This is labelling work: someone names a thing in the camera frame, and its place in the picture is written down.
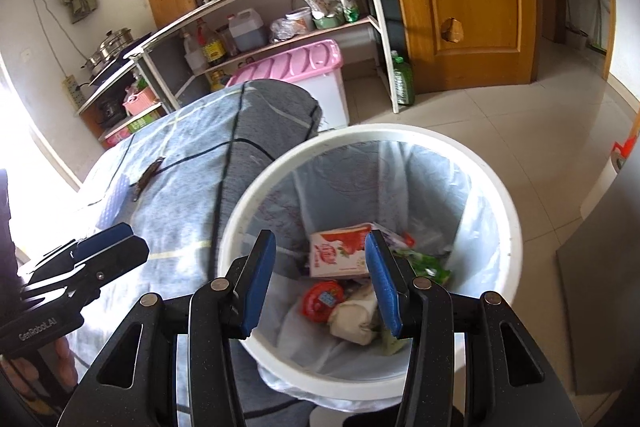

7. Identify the blue grey checked tablecloth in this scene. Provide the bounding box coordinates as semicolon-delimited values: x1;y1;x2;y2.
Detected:
68;80;321;374

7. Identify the translucent white bin liner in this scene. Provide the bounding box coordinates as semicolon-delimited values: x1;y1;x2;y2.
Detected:
220;126;522;412

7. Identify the pink plastic basket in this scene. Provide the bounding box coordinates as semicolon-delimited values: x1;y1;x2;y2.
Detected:
122;87;158;116

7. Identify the green plastic bottle on floor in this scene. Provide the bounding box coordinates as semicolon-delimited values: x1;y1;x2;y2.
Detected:
392;50;416;106

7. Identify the white metal shelf rack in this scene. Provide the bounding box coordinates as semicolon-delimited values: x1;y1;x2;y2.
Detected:
126;0;399;114

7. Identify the green leafy wrapper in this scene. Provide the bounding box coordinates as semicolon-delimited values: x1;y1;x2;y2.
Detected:
395;249;451;286

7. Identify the white green food bag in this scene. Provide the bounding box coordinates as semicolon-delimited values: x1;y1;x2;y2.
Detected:
304;0;361;29

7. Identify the red lid plastic cup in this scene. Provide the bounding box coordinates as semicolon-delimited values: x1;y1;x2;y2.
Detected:
302;280;345;324

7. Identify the white jug dark liquid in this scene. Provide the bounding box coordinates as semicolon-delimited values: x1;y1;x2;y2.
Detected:
228;9;268;53

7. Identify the white round trash bin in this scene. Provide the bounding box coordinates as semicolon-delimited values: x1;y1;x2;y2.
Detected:
218;124;523;412

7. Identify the white paper bag green print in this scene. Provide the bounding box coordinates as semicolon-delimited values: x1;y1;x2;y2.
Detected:
328;283;380;346

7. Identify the person's left hand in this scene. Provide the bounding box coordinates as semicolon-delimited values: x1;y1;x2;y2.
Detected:
1;337;78;399

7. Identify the low wooden side shelf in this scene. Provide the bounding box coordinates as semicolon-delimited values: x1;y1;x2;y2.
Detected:
77;61;167;148

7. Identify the steel cooking pot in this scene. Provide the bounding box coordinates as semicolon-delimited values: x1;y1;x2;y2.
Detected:
82;27;134;76

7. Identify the cooking oil bottle yellow label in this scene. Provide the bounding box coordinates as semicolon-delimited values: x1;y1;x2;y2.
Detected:
196;18;227;66

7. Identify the white plastic tub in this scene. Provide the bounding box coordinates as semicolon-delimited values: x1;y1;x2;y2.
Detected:
285;8;316;32

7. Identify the pink lid storage box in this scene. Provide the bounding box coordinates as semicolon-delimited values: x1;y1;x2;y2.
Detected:
227;39;350;130

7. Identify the brown snack wrapper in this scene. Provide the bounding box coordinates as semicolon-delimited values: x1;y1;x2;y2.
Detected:
131;157;164;202

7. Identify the white power strip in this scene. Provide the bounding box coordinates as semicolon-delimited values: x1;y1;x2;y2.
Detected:
62;75;86;109

